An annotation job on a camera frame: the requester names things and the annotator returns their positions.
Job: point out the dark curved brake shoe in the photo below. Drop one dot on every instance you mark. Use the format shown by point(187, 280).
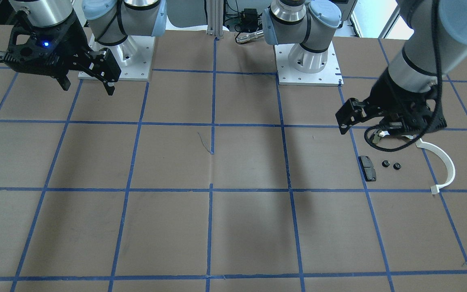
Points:
point(376, 135)

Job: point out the loose thin thread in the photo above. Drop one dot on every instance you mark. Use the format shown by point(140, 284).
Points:
point(205, 144)

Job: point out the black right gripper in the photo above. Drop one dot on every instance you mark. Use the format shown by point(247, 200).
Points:
point(72, 44)

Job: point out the black brake pad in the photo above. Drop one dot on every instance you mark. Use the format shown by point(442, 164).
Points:
point(367, 168)

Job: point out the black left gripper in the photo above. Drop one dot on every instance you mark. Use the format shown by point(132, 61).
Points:
point(395, 94)

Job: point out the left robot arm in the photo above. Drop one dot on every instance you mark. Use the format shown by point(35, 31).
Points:
point(437, 44)

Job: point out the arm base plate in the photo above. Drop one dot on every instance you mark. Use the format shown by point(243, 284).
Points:
point(134, 57)
point(299, 67)

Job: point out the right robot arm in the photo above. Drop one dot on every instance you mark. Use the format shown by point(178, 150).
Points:
point(111, 21)

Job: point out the aluminium frame post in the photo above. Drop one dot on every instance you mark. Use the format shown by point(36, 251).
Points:
point(214, 18)

